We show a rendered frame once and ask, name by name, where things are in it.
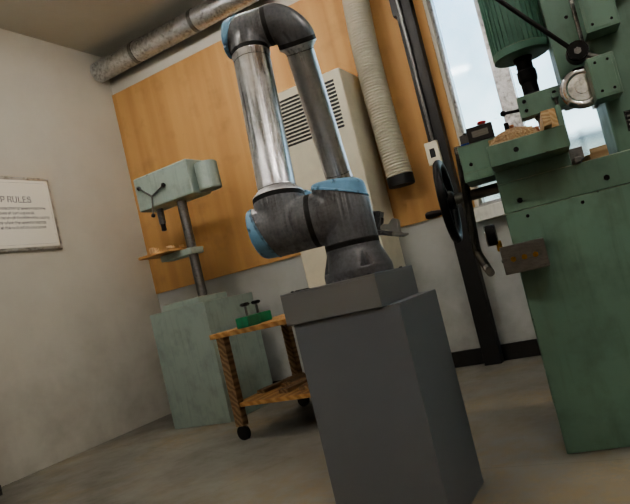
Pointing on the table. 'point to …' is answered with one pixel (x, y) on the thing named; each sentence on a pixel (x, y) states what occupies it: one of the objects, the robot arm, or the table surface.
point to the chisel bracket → (531, 105)
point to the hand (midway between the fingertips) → (404, 235)
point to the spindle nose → (527, 77)
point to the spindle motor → (512, 31)
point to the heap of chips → (513, 134)
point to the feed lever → (578, 52)
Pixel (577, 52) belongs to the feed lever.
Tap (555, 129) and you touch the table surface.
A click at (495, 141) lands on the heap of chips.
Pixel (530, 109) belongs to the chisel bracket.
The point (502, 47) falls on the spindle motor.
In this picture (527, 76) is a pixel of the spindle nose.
